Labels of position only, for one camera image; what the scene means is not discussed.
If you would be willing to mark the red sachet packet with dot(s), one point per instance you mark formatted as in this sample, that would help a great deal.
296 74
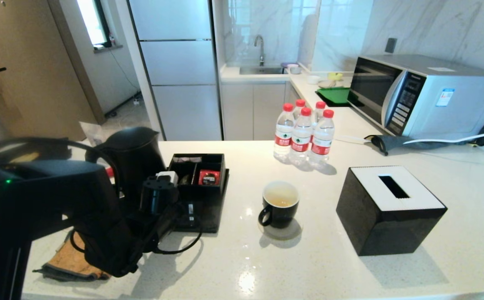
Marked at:
208 177

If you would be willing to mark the orange-brown folded cloth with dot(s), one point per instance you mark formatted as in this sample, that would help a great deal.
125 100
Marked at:
58 260

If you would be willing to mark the yellow cup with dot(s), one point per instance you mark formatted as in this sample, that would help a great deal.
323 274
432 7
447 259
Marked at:
335 76

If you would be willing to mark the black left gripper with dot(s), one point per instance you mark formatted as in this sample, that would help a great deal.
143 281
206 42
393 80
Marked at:
187 216

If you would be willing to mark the white kitchen cabinet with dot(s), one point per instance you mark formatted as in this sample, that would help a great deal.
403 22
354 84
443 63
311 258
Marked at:
246 112

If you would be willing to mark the black flat case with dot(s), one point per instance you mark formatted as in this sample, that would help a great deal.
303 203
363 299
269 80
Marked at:
46 151

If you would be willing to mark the clear sign card stand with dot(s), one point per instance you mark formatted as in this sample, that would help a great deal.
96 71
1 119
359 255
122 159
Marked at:
89 131

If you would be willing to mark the white sachet packet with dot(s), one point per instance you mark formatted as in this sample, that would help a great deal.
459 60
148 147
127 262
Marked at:
186 159

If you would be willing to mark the black serving tray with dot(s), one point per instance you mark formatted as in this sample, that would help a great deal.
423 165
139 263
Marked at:
212 208

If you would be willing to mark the black mug white inside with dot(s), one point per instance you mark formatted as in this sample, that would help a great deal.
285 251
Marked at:
281 216

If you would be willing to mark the black tissue box white lid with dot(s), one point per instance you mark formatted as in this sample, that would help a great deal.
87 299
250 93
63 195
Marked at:
392 229

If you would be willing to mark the red-capped water bottle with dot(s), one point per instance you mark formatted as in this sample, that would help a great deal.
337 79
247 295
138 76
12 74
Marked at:
320 104
284 141
301 142
321 146
300 102

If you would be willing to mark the black compartment box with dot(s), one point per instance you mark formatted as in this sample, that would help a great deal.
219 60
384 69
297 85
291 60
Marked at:
221 183

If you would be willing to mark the dark grey cloth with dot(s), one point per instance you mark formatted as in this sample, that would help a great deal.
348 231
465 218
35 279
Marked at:
392 142

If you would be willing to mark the window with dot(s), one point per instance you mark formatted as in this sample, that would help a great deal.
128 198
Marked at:
91 21

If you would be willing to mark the brown wooden door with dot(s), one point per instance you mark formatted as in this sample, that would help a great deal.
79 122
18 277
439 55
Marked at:
29 62

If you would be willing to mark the round clear coaster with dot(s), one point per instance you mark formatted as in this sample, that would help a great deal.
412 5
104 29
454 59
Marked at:
285 235

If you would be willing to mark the small beige plate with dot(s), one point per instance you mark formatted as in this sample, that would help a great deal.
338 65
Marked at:
327 83

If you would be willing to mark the silver refrigerator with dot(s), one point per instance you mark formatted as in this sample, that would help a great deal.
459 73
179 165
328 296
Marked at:
179 62

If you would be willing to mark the small white cup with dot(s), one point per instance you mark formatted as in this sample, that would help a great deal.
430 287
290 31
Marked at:
313 78

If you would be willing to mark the steel sink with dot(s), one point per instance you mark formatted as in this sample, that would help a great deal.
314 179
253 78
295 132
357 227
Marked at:
262 70

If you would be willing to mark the black wall socket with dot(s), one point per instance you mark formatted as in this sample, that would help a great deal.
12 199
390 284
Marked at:
390 45

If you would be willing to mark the black electric kettle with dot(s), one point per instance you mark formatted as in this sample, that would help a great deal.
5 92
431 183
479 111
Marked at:
135 158

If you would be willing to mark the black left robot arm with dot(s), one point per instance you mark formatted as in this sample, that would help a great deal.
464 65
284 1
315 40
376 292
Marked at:
37 196

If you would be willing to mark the small grey bowl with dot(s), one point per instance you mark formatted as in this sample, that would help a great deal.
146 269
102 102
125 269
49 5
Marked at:
295 69

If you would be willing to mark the chrome faucet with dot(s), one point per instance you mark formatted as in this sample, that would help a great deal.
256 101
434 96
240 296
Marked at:
262 52

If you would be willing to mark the silver microwave oven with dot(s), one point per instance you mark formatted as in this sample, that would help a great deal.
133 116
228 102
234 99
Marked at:
454 110

